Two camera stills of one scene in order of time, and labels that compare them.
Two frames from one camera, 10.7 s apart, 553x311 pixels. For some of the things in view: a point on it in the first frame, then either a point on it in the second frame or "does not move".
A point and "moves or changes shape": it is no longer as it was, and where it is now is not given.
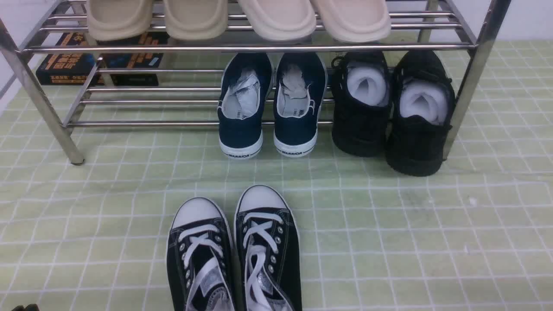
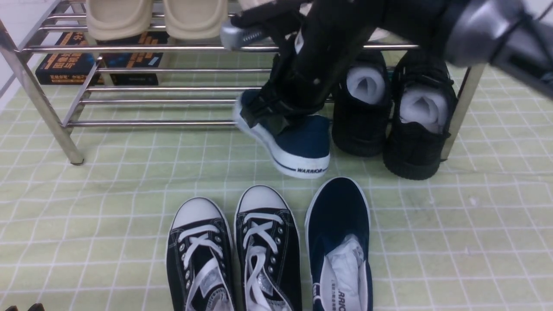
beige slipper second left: (195, 20) does not move
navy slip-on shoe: (246, 85) to (337, 226)
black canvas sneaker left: (200, 258) does not move
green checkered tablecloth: (90, 178) does not move
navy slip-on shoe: (300, 85) moves or changes shape
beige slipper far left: (118, 20) does not move
